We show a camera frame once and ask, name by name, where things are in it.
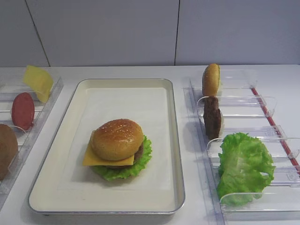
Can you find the sesame bun top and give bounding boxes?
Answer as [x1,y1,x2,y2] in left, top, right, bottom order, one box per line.
[90,119,143,161]

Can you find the green lettuce on burger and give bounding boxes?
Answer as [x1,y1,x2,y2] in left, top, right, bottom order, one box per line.
[91,135,152,181]

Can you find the orange cheese slice on burger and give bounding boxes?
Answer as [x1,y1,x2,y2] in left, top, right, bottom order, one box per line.
[82,142,135,166]

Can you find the green lettuce leaf in rack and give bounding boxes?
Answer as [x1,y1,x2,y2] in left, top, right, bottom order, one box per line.
[217,133,275,206]

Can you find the yellow cheese slice in rack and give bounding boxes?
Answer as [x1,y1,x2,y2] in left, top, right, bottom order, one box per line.
[22,65,53,103]

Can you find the red tomato slice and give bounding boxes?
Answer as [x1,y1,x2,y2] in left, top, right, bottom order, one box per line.
[11,92,35,130]

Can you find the white paper tray liner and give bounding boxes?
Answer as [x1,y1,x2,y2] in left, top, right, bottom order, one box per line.
[57,88,177,190]

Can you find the brown patty on burger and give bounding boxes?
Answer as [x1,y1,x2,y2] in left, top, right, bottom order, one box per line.
[106,143,143,170]

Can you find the brown patty in rack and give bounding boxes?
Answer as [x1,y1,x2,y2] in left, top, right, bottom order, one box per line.
[203,96,222,140]

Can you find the right bun half in rack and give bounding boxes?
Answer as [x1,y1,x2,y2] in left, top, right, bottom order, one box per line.
[202,63,220,97]

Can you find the clear acrylic right rack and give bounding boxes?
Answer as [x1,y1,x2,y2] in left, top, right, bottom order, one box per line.
[187,69,300,225]

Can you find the clear acrylic rack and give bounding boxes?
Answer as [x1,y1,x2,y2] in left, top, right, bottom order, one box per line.
[0,76,63,202]
[187,69,300,225]

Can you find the clear acrylic left rack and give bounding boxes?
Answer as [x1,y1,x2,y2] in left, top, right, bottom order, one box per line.
[0,76,63,202]

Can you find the cream metal tray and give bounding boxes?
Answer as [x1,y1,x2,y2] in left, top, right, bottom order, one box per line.
[29,78,185,214]

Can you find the orange-brown bun slice in rack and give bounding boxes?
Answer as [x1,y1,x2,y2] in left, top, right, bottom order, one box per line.
[0,124,18,180]

